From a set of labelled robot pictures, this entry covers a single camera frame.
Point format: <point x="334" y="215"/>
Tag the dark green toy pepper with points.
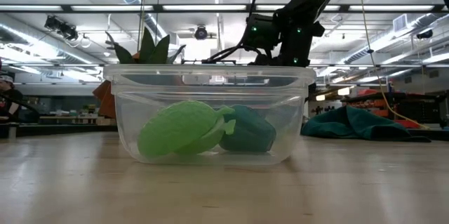
<point x="249" y="132"/>

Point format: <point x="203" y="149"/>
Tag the light green oval toy produce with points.
<point x="175" y="129"/>

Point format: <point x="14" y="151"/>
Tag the clear plastic tupperware container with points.
<point x="140" y="73"/>

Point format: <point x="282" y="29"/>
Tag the dark green cloth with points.
<point x="350" y="125"/>

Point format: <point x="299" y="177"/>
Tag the white ceiling vent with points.
<point x="400" y="22"/>

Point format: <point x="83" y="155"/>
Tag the workbench with orange items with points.
<point x="403" y="97"/>

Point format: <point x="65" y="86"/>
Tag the small black ceiling device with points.
<point x="424" y="34"/>

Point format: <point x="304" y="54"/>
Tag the orange cloth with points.
<point x="105" y="101"/>

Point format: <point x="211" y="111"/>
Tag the person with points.
<point x="10" y="97"/>

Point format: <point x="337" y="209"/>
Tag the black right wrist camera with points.
<point x="261" y="32"/>

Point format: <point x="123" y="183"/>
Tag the round black ceiling camera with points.
<point x="201" y="33"/>

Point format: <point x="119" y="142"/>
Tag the black ceiling camera cluster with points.
<point x="61" y="27"/>

